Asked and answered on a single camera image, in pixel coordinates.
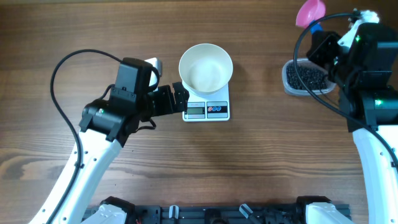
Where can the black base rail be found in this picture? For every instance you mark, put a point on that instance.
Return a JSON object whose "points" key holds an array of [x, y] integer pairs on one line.
{"points": [[283, 213]]}

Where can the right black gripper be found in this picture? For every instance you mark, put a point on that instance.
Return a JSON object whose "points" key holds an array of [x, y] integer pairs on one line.
{"points": [[321, 45]]}

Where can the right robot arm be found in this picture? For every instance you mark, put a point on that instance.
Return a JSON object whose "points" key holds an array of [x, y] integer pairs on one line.
{"points": [[360, 63]]}

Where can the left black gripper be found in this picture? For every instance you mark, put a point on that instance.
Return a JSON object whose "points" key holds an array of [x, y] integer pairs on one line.
{"points": [[166, 100]]}

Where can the pink scoop with blue handle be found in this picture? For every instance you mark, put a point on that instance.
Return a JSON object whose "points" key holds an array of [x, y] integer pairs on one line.
{"points": [[311, 10]]}

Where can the white bowl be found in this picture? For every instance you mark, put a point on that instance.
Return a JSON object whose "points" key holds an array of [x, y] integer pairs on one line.
{"points": [[205, 69]]}

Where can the black beans in container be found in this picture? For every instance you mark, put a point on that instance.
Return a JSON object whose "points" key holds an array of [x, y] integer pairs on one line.
{"points": [[313, 78]]}

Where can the white digital kitchen scale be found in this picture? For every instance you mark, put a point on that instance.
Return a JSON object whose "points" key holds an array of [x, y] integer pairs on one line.
{"points": [[207, 108]]}

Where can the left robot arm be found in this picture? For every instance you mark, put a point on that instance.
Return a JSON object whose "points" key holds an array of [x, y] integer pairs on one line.
{"points": [[134, 99]]}

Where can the clear plastic container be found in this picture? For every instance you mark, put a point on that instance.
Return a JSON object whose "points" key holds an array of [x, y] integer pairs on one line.
{"points": [[306, 63]]}

